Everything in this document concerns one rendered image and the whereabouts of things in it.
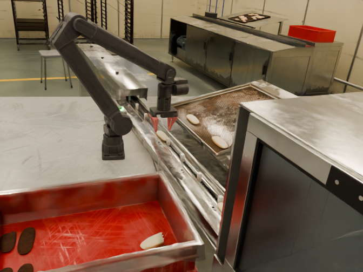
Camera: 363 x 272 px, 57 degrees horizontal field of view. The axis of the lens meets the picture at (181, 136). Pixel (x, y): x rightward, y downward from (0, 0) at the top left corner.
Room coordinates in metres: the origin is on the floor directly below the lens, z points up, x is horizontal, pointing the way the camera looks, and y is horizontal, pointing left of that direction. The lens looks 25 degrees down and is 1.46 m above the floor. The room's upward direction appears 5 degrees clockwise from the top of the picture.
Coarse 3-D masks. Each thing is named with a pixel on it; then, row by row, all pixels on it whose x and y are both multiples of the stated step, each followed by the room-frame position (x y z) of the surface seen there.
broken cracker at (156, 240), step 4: (160, 232) 0.70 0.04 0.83; (152, 236) 0.68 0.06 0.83; (156, 236) 0.68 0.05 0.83; (160, 236) 0.68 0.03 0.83; (144, 240) 0.67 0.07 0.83; (148, 240) 0.67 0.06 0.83; (152, 240) 0.67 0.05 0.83; (156, 240) 0.67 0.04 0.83; (160, 240) 0.67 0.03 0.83; (140, 244) 0.66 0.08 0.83; (144, 244) 0.65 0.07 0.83; (148, 244) 0.65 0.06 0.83; (152, 244) 0.65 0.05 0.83; (156, 244) 0.66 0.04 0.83; (160, 244) 0.66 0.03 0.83; (144, 248) 0.64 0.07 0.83; (148, 248) 0.64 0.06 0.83
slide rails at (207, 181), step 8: (144, 112) 1.53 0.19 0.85; (144, 120) 1.43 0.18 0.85; (152, 128) 1.34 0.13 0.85; (160, 128) 1.35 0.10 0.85; (168, 136) 1.28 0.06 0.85; (176, 144) 1.21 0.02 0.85; (184, 152) 1.14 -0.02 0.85; (192, 168) 1.03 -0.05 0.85; (192, 176) 0.97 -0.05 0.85; (200, 184) 0.93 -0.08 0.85; (208, 184) 0.93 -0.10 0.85; (208, 192) 0.88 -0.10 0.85; (216, 192) 0.89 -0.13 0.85
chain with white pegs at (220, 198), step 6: (78, 42) 3.25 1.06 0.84; (126, 96) 1.78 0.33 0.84; (144, 114) 1.47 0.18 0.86; (168, 138) 1.22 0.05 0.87; (168, 144) 1.21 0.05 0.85; (180, 156) 1.09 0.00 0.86; (198, 174) 0.96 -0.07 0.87; (204, 186) 0.94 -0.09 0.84; (210, 192) 0.90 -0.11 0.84; (216, 198) 0.87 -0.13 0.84; (222, 198) 0.83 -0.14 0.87
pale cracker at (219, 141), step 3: (213, 138) 1.18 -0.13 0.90; (216, 138) 1.17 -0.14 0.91; (219, 138) 1.17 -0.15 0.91; (213, 141) 1.16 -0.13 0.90; (216, 141) 1.15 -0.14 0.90; (219, 141) 1.15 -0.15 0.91; (222, 141) 1.15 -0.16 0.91; (216, 144) 1.14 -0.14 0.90; (219, 144) 1.13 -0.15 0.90; (222, 144) 1.13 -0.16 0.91; (225, 144) 1.13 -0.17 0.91; (222, 147) 1.11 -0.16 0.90; (225, 147) 1.11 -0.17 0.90
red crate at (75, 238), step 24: (72, 216) 0.75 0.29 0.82; (96, 216) 0.76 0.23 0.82; (120, 216) 0.76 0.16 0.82; (144, 216) 0.77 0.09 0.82; (48, 240) 0.65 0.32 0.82; (72, 240) 0.66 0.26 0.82; (96, 240) 0.66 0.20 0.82; (120, 240) 0.67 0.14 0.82; (168, 240) 0.68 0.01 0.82; (0, 264) 0.56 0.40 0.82; (48, 264) 0.57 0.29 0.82; (72, 264) 0.58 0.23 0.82; (168, 264) 0.56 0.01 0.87; (192, 264) 0.58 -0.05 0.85
